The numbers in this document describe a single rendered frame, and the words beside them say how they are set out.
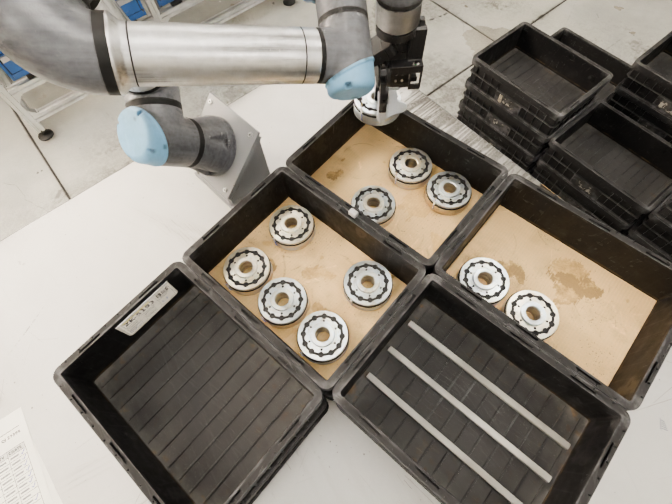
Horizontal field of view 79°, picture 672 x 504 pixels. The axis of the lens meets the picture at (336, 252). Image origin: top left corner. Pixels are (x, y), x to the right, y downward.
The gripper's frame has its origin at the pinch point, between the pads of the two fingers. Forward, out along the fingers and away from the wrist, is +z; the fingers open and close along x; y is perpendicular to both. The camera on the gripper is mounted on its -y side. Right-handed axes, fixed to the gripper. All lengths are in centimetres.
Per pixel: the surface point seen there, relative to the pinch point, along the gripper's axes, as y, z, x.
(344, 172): -7.6, 16.5, -3.1
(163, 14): -94, 70, 147
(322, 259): -14.2, 16.6, -26.4
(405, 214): 5.7, 16.5, -16.4
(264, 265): -26.7, 13.9, -28.1
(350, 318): -9.0, 16.6, -40.4
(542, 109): 63, 41, 35
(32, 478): -79, 30, -66
